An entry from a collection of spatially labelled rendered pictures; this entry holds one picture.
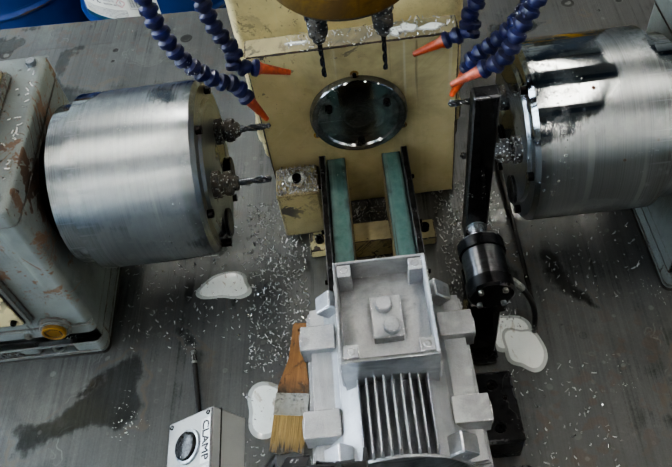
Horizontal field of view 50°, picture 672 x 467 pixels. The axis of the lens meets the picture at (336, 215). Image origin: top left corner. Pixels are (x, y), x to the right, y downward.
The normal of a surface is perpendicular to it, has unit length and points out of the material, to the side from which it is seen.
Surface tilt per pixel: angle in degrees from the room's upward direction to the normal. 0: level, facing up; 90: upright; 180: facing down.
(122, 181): 43
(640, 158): 66
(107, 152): 24
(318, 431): 0
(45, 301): 90
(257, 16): 90
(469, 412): 0
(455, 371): 0
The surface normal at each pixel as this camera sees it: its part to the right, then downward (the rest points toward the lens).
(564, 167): 0.02, 0.47
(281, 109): 0.07, 0.79
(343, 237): -0.10, -0.60
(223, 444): 0.76, -0.44
